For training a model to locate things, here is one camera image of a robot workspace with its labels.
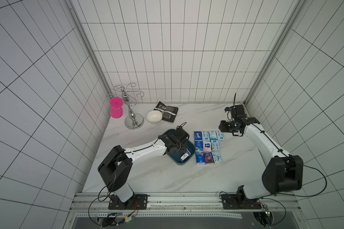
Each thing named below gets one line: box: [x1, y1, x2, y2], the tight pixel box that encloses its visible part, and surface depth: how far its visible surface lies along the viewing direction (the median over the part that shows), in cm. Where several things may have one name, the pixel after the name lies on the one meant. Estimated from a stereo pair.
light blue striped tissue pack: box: [211, 150, 223, 164], surface depth 89 cm
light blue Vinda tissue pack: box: [202, 131, 211, 142], surface depth 98 cm
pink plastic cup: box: [109, 96, 124, 119], surface depth 83 cm
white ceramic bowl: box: [146, 110, 163, 124], surface depth 109 cm
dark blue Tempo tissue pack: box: [193, 131, 204, 144], surface depth 97 cm
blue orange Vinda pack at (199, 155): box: [195, 146, 205, 165], surface depth 89 cm
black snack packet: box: [153, 101, 179, 123], surface depth 115 cm
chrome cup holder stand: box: [106, 82, 145, 130], surface depth 94 cm
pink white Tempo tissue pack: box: [203, 140, 213, 152], surface depth 94 cm
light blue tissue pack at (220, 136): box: [215, 130, 226, 142], surface depth 98 cm
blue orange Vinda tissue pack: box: [194, 136, 204, 157], surface depth 94 cm
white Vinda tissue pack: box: [180, 149, 192, 163], surface depth 83 cm
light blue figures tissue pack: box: [210, 139, 220, 152], surface depth 94 cm
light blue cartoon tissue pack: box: [209, 130, 218, 141], surface depth 99 cm
